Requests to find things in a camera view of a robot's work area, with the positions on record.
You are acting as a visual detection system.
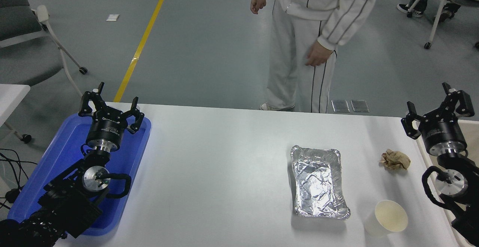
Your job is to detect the small white side table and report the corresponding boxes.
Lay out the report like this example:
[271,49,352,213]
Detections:
[0,84,32,144]

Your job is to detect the grey wheeled office chair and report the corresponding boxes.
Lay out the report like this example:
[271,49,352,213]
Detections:
[0,0,88,98]

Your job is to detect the person's right hand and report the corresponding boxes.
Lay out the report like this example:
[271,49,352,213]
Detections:
[250,0,268,15]

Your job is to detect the white paper cup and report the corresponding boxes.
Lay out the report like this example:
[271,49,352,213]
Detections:
[364,200,409,237]

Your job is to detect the blue plastic tray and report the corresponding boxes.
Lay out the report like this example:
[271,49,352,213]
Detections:
[7,112,152,237]

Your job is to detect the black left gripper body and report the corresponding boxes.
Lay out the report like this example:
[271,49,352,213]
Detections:
[87,109,129,146]

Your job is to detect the black floor cables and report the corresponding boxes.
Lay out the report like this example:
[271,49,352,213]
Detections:
[0,149,38,210]

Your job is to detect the crumpled tan paper ball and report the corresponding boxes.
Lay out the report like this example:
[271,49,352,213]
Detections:
[379,149,411,171]

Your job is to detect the person's left hand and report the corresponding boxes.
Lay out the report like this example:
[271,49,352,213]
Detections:
[305,39,334,67]

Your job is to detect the large pale bin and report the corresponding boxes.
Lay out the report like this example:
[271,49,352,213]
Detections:
[412,119,479,247]

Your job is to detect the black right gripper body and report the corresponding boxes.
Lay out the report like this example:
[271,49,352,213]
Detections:
[418,115,467,149]

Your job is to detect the crinkled foil tray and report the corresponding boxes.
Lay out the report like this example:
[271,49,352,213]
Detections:
[290,145,351,220]

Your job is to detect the white-framed wheeled chair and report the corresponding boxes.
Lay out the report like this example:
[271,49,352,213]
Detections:
[406,0,479,50]

